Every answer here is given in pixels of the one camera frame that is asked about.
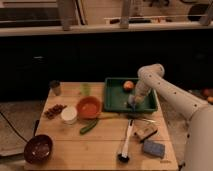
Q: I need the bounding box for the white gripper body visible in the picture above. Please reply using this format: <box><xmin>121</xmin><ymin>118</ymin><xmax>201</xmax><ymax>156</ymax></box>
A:
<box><xmin>134</xmin><ymin>80</ymin><xmax>151</xmax><ymax>103</ymax></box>

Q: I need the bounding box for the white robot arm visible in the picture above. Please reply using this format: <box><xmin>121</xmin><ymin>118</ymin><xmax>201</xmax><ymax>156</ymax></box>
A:
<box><xmin>135</xmin><ymin>64</ymin><xmax>213</xmax><ymax>171</ymax></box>

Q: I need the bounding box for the green plastic tray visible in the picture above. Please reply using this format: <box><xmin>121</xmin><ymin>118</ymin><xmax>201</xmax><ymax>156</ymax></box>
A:
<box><xmin>104</xmin><ymin>77</ymin><xmax>158</xmax><ymax>113</ymax></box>

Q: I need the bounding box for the orange fruit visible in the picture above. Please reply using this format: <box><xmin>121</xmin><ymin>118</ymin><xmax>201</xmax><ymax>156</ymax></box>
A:
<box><xmin>123</xmin><ymin>81</ymin><xmax>134</xmax><ymax>91</ymax></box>

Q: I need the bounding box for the brown sponge block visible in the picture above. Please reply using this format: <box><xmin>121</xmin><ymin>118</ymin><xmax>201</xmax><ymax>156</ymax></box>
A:
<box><xmin>134</xmin><ymin>124</ymin><xmax>158</xmax><ymax>142</ymax></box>

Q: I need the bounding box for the orange bowl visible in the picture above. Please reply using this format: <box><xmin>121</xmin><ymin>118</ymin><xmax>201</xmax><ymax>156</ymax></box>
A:
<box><xmin>76</xmin><ymin>96</ymin><xmax>101</xmax><ymax>119</ymax></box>

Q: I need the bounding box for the green translucent cup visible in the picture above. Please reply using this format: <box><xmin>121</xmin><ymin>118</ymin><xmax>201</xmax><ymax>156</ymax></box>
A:
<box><xmin>80</xmin><ymin>83</ymin><xmax>91</xmax><ymax>96</ymax></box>

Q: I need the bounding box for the blue sponge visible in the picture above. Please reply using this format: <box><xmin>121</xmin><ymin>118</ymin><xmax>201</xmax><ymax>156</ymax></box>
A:
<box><xmin>143</xmin><ymin>140</ymin><xmax>165</xmax><ymax>158</ymax></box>

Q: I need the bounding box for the green cucumber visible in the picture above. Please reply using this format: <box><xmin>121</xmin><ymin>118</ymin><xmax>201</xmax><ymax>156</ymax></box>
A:
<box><xmin>79</xmin><ymin>119</ymin><xmax>99</xmax><ymax>135</ymax></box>

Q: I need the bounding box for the white cup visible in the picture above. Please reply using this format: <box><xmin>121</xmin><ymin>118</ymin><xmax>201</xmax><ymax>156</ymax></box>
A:
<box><xmin>61</xmin><ymin>106</ymin><xmax>77</xmax><ymax>124</ymax></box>

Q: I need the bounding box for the dark metal cup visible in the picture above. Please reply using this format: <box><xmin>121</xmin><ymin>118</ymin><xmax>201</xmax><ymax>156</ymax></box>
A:
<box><xmin>49</xmin><ymin>80</ymin><xmax>61</xmax><ymax>96</ymax></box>

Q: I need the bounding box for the dark brown bowl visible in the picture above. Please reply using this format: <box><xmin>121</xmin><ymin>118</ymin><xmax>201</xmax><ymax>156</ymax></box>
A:
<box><xmin>24</xmin><ymin>134</ymin><xmax>53</xmax><ymax>164</ymax></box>

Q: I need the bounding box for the white handled black brush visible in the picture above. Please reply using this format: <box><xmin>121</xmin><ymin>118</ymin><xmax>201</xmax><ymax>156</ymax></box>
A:
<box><xmin>118</xmin><ymin>119</ymin><xmax>133</xmax><ymax>163</ymax></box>

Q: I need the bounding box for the black cable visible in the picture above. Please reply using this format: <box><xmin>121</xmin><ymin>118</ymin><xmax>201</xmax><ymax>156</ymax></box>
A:
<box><xmin>0</xmin><ymin>111</ymin><xmax>40</xmax><ymax>144</ymax></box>

